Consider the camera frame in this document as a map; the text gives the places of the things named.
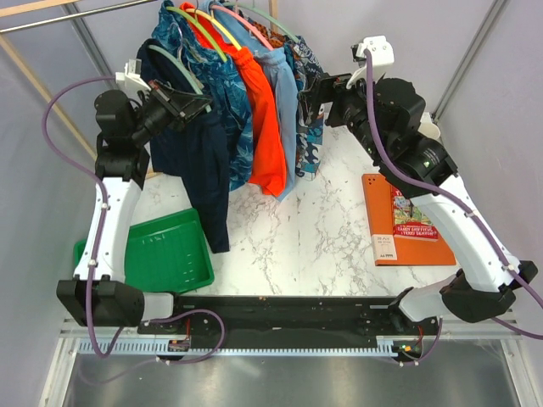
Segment orange notebook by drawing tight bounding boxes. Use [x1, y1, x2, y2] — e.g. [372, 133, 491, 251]
[361, 174, 456, 266]

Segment pale yellow mug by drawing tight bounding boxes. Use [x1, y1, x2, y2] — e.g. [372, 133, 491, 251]
[418, 112, 441, 140]

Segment yellow hanger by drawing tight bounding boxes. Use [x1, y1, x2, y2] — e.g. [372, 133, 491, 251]
[193, 8, 242, 51]

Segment white slotted cable duct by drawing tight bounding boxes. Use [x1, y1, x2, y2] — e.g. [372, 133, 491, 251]
[78, 334, 429, 358]

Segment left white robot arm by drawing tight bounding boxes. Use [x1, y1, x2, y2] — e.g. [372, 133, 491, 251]
[56, 81, 211, 333]

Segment patterned grey orange shorts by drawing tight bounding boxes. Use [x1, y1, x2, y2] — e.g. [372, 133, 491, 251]
[249, 19, 324, 181]

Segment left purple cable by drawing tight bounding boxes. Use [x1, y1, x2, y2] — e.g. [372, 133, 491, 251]
[42, 75, 228, 385]

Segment green plastic tray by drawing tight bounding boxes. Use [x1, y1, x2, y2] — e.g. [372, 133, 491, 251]
[72, 207, 216, 296]

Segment light blue hanging shorts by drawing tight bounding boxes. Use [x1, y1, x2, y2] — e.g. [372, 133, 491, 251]
[198, 1, 298, 201]

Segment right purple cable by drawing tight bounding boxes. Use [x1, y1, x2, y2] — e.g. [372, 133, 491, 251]
[362, 48, 543, 368]

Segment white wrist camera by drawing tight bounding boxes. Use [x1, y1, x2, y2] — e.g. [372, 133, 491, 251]
[115, 59, 151, 93]
[346, 36, 395, 90]

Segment navy blue shorts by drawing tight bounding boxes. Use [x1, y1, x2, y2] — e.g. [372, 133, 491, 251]
[135, 38, 232, 254]

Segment purple cable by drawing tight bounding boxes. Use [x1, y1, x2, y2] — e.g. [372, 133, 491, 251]
[42, 75, 228, 385]
[362, 48, 543, 368]

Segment wooden clothes rack frame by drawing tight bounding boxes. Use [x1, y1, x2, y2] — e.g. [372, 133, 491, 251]
[0, 0, 183, 181]

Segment blue patterned hanging shorts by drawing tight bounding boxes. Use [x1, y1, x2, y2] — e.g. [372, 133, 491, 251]
[155, 1, 254, 191]

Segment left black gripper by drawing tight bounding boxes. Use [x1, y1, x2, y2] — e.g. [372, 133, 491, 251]
[128, 79, 211, 145]

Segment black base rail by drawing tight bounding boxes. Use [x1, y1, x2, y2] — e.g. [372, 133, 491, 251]
[137, 295, 438, 347]

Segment mint green loaded hanger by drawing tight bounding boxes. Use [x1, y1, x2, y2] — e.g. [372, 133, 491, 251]
[221, 0, 299, 44]

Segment metal clothes rail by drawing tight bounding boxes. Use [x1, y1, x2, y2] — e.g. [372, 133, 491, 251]
[1, 0, 154, 34]

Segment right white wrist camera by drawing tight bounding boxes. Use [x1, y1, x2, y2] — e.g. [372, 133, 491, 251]
[346, 36, 395, 90]

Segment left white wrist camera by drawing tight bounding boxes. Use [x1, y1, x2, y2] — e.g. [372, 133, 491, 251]
[115, 59, 151, 93]

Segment orange hanging shorts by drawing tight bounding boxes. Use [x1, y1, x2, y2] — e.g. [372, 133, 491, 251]
[180, 3, 287, 198]

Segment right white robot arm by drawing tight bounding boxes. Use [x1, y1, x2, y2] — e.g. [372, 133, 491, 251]
[299, 74, 538, 334]

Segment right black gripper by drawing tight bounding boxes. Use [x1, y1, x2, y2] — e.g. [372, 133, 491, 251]
[299, 66, 388, 161]

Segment lime green hanger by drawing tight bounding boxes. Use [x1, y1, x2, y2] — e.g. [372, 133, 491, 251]
[166, 6, 227, 63]

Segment pink hanger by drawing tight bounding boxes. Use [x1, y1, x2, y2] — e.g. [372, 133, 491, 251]
[208, 2, 274, 55]

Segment red green children's book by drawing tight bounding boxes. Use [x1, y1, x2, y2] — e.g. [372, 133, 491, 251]
[390, 186, 439, 242]

